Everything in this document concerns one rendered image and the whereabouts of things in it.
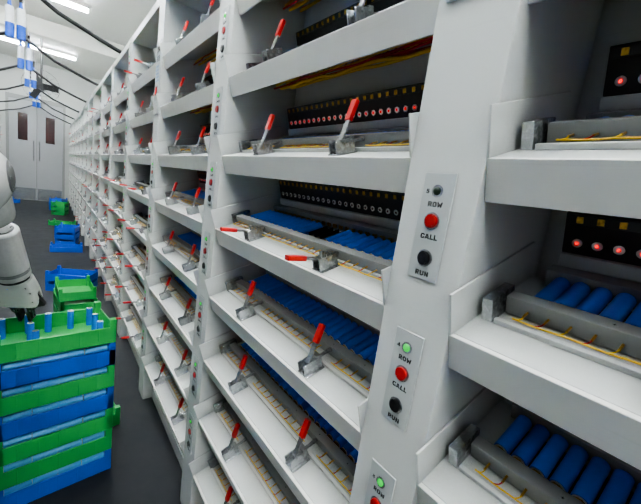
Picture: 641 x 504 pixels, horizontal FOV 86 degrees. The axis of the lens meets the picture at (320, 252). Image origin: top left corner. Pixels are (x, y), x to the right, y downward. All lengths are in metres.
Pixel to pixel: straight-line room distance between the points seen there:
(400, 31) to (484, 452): 0.53
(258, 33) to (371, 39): 0.52
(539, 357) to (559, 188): 0.16
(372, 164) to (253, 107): 0.56
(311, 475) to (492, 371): 0.44
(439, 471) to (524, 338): 0.20
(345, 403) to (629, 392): 0.35
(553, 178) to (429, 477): 0.36
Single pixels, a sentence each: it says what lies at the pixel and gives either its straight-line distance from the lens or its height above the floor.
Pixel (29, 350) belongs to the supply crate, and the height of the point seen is 0.51.
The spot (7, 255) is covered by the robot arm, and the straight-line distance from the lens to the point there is 1.24.
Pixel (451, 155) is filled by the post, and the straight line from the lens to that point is 0.42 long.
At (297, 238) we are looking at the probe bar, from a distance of 0.69.
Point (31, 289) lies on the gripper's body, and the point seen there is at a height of 0.66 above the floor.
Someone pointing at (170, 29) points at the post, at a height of 1.60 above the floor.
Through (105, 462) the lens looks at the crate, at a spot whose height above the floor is 0.03.
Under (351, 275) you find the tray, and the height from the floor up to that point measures 0.94.
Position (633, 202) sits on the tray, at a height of 1.08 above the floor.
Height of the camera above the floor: 1.06
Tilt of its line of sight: 10 degrees down
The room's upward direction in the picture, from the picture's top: 8 degrees clockwise
